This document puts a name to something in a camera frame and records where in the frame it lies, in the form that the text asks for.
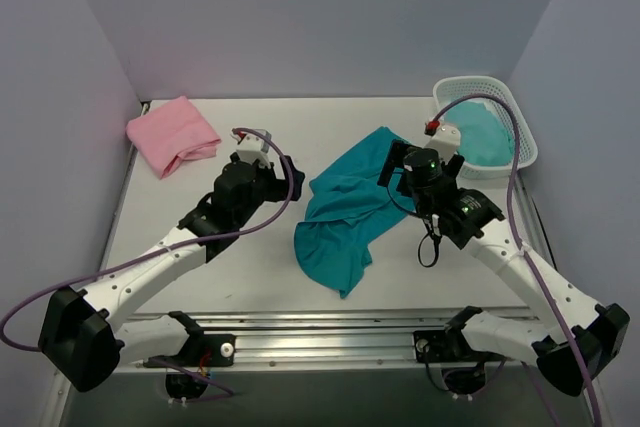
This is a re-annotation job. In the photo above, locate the white plastic basket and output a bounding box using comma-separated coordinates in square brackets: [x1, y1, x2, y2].
[432, 76, 538, 180]

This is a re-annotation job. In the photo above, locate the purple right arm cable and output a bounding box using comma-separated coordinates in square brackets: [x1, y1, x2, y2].
[432, 95, 604, 427]

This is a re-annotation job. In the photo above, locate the light green t shirt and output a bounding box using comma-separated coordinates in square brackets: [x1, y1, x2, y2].
[444, 100, 515, 167]

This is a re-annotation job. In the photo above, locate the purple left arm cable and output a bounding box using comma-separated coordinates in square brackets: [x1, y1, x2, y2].
[0, 126, 296, 352]

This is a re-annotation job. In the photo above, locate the black right arm cable loop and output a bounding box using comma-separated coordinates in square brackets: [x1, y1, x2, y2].
[387, 176, 444, 269]

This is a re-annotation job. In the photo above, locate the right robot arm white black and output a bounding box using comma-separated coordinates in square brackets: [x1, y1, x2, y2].
[378, 140, 630, 396]

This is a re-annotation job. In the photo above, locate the folded pink t shirt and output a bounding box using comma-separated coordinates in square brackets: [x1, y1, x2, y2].
[126, 96, 221, 179]

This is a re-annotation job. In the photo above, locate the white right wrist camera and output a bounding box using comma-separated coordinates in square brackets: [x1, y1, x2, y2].
[425, 120, 461, 162]

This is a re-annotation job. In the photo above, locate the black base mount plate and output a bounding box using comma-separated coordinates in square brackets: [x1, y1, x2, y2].
[413, 329, 503, 363]
[143, 334, 236, 368]

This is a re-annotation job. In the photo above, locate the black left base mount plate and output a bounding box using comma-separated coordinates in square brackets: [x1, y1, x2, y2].
[143, 334, 236, 368]

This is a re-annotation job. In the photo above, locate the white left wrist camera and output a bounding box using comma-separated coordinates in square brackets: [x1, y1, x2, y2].
[231, 132, 270, 168]

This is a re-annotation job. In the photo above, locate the teal t shirt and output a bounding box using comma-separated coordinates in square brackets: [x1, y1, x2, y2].
[294, 127, 414, 299]

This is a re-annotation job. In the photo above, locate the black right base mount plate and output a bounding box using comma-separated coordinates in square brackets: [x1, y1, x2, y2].
[413, 329, 503, 363]

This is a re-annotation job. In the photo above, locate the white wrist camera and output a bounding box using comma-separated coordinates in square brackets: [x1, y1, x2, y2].
[425, 120, 461, 162]
[231, 132, 270, 168]

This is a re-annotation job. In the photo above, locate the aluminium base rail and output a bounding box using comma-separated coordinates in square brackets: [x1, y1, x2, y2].
[117, 308, 535, 370]

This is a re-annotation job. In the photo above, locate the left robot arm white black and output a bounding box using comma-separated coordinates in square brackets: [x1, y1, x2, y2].
[38, 154, 305, 392]

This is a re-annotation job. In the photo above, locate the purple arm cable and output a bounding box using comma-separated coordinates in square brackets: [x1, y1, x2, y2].
[432, 95, 604, 427]
[0, 126, 296, 352]

